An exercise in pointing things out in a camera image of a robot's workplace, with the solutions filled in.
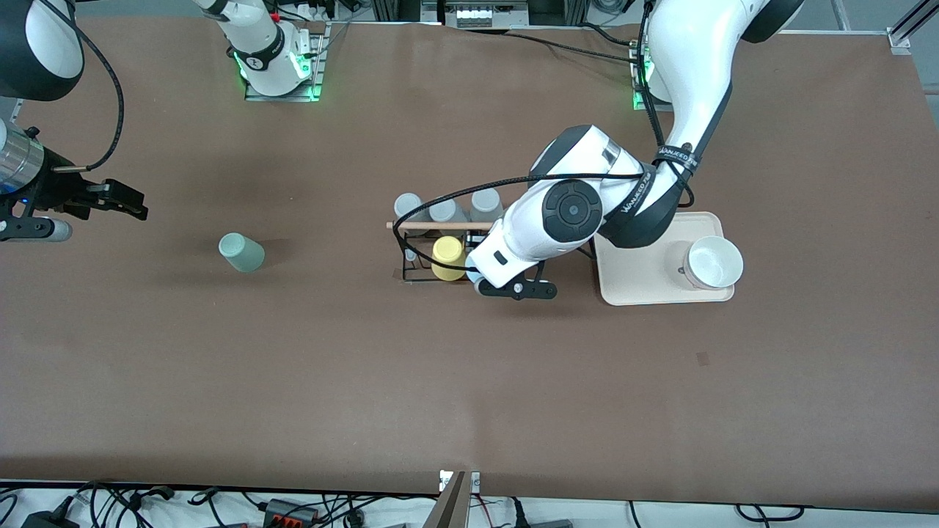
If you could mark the black aluminium frame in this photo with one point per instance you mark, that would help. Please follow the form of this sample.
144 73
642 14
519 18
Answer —
396 9

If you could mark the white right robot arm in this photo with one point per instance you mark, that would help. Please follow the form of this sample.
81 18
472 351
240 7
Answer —
257 40

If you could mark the black power brick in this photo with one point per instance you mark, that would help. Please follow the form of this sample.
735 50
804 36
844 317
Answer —
48 521

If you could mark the white power strip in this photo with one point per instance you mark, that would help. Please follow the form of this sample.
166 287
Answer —
480 16

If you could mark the white metal bracket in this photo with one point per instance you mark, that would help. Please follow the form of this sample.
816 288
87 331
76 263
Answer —
475 482

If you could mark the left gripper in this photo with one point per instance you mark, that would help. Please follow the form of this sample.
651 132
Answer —
474 238

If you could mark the pale green cup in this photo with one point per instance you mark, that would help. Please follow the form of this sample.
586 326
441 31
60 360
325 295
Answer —
240 252

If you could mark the black adapter with red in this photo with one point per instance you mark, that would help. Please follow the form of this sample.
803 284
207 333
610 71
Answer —
282 508

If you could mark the grey support post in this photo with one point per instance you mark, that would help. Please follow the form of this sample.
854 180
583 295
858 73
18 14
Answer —
451 506

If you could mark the grey cup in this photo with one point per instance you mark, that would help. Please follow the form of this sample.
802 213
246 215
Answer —
446 213
407 205
484 204

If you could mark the yellow cup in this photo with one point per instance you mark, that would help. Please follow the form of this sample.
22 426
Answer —
446 253

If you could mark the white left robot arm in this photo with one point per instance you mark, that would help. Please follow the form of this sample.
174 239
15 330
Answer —
689 59

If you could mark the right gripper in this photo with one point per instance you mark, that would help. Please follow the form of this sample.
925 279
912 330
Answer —
60 191

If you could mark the beige plastic tray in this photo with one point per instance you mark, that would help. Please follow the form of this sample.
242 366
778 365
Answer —
638 279

